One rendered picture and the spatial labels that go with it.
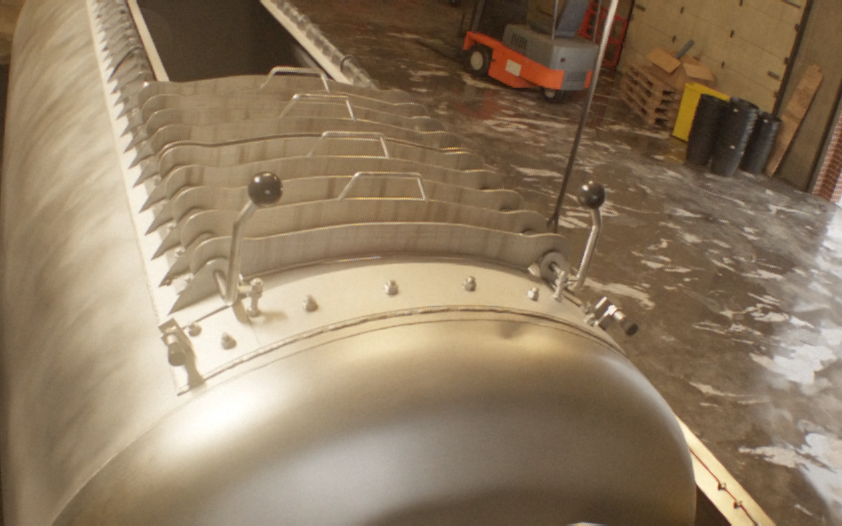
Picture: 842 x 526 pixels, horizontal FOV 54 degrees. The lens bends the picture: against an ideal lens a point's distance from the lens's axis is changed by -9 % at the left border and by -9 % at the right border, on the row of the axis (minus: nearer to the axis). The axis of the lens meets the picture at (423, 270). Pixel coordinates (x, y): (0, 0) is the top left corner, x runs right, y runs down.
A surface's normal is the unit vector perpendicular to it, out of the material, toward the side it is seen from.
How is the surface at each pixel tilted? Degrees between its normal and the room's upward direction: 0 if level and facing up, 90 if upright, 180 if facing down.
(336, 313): 13
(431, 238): 90
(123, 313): 40
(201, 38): 92
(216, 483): 54
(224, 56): 88
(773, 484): 0
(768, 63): 90
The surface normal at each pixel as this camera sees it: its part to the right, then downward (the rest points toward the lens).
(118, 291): -0.44, -0.64
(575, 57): 0.62, 0.48
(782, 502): 0.20, -0.87
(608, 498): 0.59, 0.15
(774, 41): -0.90, 0.03
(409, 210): 0.39, 0.50
